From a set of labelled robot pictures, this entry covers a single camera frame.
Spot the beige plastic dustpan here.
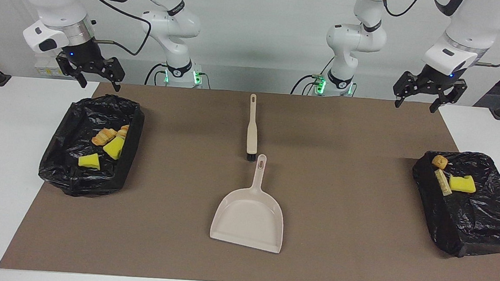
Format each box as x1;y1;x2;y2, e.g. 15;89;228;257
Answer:
208;151;289;255

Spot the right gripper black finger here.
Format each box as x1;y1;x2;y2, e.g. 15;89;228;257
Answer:
100;56;127;93
54;53;91;89

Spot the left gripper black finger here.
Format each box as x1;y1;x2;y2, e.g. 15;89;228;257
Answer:
391;70;420;110
429;78;469;116

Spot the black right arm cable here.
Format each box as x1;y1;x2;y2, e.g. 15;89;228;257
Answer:
69;0;155;58

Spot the black base cable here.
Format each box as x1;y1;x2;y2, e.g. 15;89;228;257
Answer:
291;54;336;97
144;62;168;87

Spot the orange striped toy croissant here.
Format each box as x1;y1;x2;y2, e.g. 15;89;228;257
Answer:
433;169;454;197
91;127;117;147

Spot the brown table mat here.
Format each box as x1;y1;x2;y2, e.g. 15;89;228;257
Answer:
0;77;500;281

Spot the black bag lined bin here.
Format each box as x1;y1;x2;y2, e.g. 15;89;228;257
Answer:
407;148;500;261
37;91;146;201

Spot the white wall socket box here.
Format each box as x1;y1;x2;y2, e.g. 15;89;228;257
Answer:
34;55;81;78

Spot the yellow sponge piece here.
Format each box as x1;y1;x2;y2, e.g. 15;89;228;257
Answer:
448;173;477;194
78;152;101;170
102;136;126;161

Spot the beige brush with black bristles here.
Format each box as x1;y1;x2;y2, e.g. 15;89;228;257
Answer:
244;94;262;162

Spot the black left base cable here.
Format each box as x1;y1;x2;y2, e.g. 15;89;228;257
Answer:
291;54;336;97

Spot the black right base cable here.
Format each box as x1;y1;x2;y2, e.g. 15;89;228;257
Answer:
144;62;168;87

